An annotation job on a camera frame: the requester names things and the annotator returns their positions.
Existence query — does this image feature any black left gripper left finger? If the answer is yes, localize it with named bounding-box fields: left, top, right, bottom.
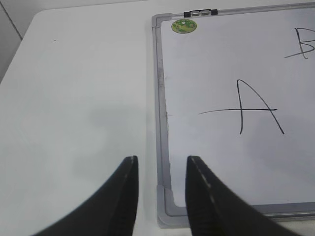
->
left=37, top=156, right=139, bottom=236

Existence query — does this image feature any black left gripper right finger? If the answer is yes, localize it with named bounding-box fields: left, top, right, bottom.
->
left=185, top=156, right=296, bottom=236

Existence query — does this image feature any round green magnet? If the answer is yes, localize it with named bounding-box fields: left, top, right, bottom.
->
left=171, top=19, right=197, bottom=34

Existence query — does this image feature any black silver hanging clip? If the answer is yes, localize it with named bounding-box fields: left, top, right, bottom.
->
left=184, top=9, right=218, bottom=18

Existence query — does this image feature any white board with grey frame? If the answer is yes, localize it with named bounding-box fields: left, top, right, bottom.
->
left=152, top=2, right=315, bottom=228

